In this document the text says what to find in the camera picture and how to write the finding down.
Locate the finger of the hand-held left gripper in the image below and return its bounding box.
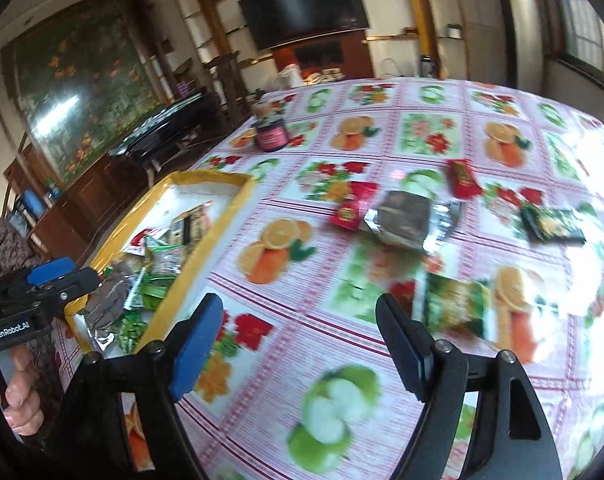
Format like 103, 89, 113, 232
26, 257, 78, 287
42, 267, 103, 311
44, 292, 225, 480
375, 292, 564, 480

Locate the green yellow snack packet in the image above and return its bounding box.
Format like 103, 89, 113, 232
424, 272, 493, 339

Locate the pile of mixed snack packets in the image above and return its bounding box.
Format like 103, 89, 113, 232
79, 202, 215, 354

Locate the yellow cardboard box tray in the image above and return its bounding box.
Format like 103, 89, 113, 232
64, 170, 258, 357

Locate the person's left hand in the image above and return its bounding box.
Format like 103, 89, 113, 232
0, 345, 46, 439

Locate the dark patterned cloth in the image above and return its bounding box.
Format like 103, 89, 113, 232
0, 207, 48, 291

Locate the dark wooden sideboard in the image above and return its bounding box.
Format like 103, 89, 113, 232
4, 150, 153, 262

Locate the blue plastic container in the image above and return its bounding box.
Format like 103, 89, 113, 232
14, 187, 45, 221

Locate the floral fruit print tablecloth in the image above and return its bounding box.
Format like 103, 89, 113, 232
46, 77, 604, 480

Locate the silver foil snack packet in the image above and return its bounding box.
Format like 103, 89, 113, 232
364, 190, 463, 254

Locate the red snack packet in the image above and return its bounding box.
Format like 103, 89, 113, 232
447, 158, 483, 200
330, 182, 381, 231

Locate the dark green snack packet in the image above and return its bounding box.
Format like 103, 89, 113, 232
521, 204, 587, 246

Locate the red jar with black lid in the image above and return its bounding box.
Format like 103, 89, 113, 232
254, 117, 289, 154

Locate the dark wooden chair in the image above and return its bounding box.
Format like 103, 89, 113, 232
204, 52, 243, 126

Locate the white plastic bag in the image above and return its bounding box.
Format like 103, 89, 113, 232
274, 64, 303, 91

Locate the wooden television cabinet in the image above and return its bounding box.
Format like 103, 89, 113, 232
272, 35, 375, 84

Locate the yellow pillar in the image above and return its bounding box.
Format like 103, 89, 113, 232
399, 0, 441, 79

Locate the white standing air conditioner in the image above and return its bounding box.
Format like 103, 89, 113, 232
489, 0, 566, 92

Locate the black flat screen television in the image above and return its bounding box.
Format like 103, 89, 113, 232
238, 0, 371, 52

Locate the barred window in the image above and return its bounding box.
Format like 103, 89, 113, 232
547, 0, 604, 97

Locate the large floral wall painting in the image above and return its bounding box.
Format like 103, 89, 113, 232
2, 0, 173, 187

